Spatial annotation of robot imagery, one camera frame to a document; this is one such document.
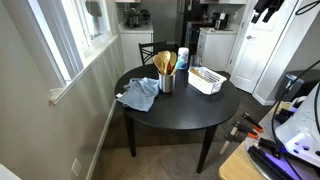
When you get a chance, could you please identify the black wooden chair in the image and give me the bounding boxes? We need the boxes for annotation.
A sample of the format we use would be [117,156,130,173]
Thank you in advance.
[138,40,168,67]

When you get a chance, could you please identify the blue cloth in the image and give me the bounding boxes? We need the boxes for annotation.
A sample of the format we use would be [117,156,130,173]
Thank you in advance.
[116,77,160,113]

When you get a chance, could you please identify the dark refrigerator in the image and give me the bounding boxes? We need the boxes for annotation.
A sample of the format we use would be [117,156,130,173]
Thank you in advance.
[174,0,209,48]

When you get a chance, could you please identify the teal spatula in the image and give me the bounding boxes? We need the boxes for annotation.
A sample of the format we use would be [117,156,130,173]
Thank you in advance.
[170,59,185,76]

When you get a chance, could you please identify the wooden spoon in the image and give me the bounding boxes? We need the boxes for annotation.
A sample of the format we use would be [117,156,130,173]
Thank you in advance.
[157,50,172,75]
[167,51,178,74]
[152,54,165,75]

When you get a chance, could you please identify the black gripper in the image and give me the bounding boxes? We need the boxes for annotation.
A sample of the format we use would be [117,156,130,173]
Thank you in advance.
[250,0,286,24]

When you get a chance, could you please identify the black clamp with silver bar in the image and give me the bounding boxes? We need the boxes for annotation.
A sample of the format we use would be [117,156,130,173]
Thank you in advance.
[219,132,246,155]

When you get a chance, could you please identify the white plastic basket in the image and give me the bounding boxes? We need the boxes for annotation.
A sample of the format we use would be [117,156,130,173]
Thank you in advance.
[187,66,228,96]

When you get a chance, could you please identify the black coffee maker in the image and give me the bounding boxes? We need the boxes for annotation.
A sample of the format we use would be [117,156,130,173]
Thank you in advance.
[212,12,230,31]

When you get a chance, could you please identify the clear glass mug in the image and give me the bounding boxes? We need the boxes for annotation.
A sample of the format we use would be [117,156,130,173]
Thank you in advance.
[189,54,203,69]

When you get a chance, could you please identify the white framed window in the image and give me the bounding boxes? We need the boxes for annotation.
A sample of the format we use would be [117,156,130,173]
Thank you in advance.
[26,0,119,106]

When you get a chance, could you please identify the white wipes canister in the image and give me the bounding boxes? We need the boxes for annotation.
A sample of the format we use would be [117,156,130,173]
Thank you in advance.
[177,46,190,70]

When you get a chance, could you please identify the black mounting rail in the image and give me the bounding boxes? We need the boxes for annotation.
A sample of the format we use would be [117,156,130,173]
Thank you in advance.
[248,138,303,180]

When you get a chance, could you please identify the black bin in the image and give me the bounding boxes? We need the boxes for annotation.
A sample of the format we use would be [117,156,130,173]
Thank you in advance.
[274,69,320,103]

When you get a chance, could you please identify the white drawer cabinet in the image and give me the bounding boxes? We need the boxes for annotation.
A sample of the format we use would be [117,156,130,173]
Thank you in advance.
[196,28,238,72]

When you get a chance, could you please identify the black countertop appliance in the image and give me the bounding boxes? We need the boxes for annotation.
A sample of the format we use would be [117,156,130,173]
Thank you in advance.
[123,7,141,29]

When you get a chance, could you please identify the round black table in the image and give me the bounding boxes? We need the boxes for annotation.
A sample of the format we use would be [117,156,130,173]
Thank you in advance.
[114,63,241,174]

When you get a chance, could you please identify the steel utensil holder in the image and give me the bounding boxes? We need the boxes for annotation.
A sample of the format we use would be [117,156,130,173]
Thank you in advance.
[157,71,177,94]

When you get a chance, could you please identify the light wooden bench top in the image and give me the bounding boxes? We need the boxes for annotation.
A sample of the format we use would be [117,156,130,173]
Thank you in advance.
[218,101,320,180]

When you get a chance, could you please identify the long black robot cable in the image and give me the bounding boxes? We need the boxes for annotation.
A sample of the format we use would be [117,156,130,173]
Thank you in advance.
[270,59,320,158]

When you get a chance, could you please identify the black orange clamp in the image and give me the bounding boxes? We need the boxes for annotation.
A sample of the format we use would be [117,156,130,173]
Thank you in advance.
[233,121,260,140]
[242,112,264,133]

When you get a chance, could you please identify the white door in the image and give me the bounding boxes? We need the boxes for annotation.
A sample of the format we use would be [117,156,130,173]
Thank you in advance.
[229,0,299,94]

